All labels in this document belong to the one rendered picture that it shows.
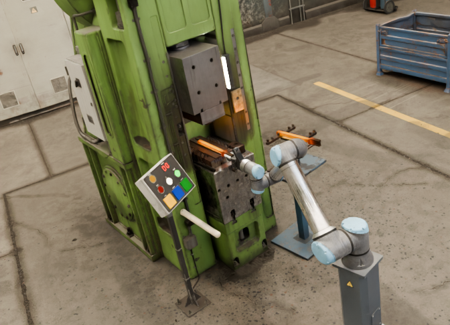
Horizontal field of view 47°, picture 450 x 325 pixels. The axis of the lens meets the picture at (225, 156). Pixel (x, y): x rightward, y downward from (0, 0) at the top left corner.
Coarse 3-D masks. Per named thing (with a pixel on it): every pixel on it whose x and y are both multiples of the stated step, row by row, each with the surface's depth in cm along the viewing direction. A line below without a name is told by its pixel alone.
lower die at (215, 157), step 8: (200, 136) 409; (192, 144) 399; (200, 144) 395; (216, 144) 391; (192, 152) 389; (208, 152) 382; (216, 152) 379; (200, 160) 383; (208, 160) 373; (216, 160) 374; (224, 160) 378
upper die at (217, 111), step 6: (210, 108) 358; (216, 108) 361; (222, 108) 364; (186, 114) 370; (198, 114) 356; (204, 114) 356; (210, 114) 359; (216, 114) 362; (222, 114) 365; (192, 120) 366; (198, 120) 359; (204, 120) 357; (210, 120) 360
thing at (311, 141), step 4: (280, 132) 393; (284, 132) 392; (288, 136) 388; (292, 136) 385; (296, 136) 382; (300, 136) 381; (304, 140) 377; (308, 140) 373; (312, 140) 372; (316, 140) 369; (320, 140) 368; (312, 144) 373; (316, 144) 371; (320, 144) 369
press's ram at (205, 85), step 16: (192, 48) 350; (208, 48) 343; (176, 64) 341; (192, 64) 339; (208, 64) 346; (176, 80) 350; (192, 80) 342; (208, 80) 350; (224, 80) 358; (192, 96) 346; (208, 96) 354; (224, 96) 362; (192, 112) 351
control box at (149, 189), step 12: (168, 156) 342; (156, 168) 330; (168, 168) 337; (180, 168) 345; (144, 180) 320; (156, 180) 327; (180, 180) 341; (144, 192) 324; (156, 192) 323; (168, 192) 330; (156, 204) 324
